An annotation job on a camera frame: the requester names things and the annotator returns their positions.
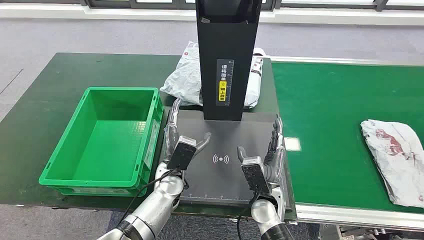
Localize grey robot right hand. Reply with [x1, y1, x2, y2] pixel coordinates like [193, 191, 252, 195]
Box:
[237, 115, 287, 185]

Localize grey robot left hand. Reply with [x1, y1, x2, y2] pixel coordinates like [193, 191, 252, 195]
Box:
[162, 97, 213, 171]

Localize grey parcel with red print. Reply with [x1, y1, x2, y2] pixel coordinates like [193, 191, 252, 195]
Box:
[360, 119, 424, 210]

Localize crumpled grey parcel bag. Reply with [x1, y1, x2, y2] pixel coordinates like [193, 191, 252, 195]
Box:
[159, 41, 265, 110]

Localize green conveyor belt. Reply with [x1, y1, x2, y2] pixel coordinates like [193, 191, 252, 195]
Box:
[271, 61, 424, 215]

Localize black inbound scanner machine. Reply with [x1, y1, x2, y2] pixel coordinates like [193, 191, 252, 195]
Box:
[172, 0, 296, 214]

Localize green plastic crate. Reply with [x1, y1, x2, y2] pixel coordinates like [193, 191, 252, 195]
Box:
[38, 86, 165, 198]

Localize black and yellow label strip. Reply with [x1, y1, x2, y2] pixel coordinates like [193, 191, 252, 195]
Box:
[215, 58, 235, 108]

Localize dark green table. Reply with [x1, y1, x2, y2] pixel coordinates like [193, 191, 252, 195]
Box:
[0, 52, 298, 222]

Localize white window sill ledge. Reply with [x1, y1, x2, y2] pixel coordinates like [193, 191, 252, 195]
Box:
[0, 3, 424, 27]

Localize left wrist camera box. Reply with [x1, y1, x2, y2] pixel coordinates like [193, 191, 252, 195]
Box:
[166, 135, 197, 172]

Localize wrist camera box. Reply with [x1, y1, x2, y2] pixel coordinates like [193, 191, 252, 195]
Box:
[166, 135, 197, 172]
[241, 156, 273, 195]

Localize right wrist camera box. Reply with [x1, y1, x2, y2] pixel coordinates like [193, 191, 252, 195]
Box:
[241, 156, 273, 195]

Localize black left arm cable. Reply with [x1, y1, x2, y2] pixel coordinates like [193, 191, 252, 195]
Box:
[123, 168, 180, 222]

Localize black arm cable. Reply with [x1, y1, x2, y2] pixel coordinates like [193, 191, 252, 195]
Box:
[236, 192, 263, 240]
[123, 168, 180, 222]

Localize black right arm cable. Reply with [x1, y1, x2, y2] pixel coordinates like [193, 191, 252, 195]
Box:
[236, 192, 263, 240]

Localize aluminium conveyor frame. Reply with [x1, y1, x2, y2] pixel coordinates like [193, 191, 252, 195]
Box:
[268, 56, 424, 233]

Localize dark window frame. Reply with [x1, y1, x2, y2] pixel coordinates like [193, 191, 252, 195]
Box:
[0, 0, 424, 12]

